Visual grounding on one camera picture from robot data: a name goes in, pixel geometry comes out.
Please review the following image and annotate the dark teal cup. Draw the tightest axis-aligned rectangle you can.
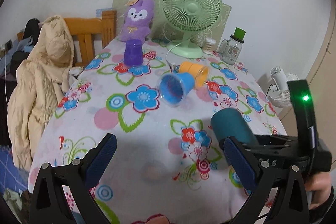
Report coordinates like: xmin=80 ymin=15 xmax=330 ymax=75
xmin=211 ymin=108 xmax=258 ymax=147

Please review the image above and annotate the orange plastic cup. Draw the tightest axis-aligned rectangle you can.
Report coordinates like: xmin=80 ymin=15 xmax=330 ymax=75
xmin=178 ymin=61 xmax=210 ymax=89

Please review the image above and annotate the blue plastic cup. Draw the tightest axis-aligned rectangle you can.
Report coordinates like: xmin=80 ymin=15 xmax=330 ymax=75
xmin=157 ymin=73 xmax=195 ymax=107

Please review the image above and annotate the purple plastic cup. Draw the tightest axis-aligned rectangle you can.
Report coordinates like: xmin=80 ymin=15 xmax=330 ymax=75
xmin=123 ymin=39 xmax=143 ymax=67

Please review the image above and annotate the person's hand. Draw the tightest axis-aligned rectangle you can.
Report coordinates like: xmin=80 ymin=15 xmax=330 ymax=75
xmin=305 ymin=172 xmax=332 ymax=210

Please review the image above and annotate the white floor fan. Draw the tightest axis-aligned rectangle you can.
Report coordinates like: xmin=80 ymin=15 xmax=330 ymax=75
xmin=267 ymin=66 xmax=299 ymax=109

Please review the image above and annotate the beige puffer jacket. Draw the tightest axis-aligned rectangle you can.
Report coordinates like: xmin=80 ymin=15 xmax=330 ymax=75
xmin=7 ymin=15 xmax=75 ymax=170

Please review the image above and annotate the floral tablecloth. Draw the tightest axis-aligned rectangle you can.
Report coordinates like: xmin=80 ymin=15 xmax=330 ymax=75
xmin=28 ymin=40 xmax=285 ymax=223

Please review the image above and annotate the glass mason jar mug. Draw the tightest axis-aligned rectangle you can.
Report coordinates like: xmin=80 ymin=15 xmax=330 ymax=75
xmin=219 ymin=35 xmax=244 ymax=65

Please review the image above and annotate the green cap on jar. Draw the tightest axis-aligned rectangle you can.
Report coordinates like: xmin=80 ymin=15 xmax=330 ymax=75
xmin=233 ymin=27 xmax=246 ymax=40

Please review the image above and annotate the wooden chair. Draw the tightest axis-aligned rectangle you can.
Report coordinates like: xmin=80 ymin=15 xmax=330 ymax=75
xmin=25 ymin=10 xmax=116 ymax=68

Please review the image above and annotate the purple plush bunny toy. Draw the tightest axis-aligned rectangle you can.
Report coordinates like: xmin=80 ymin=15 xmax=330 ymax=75
xmin=119 ymin=0 xmax=155 ymax=43

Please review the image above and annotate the green desk fan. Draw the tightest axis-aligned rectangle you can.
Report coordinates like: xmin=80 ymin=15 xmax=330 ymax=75
xmin=161 ymin=0 xmax=222 ymax=59

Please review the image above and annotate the white fan power cable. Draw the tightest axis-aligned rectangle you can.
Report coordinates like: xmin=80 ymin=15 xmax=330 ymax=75
xmin=166 ymin=39 xmax=185 ymax=73

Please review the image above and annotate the beige cartoon wall poster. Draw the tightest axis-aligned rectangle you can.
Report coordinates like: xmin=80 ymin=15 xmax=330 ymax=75
xmin=112 ymin=0 xmax=231 ymax=46

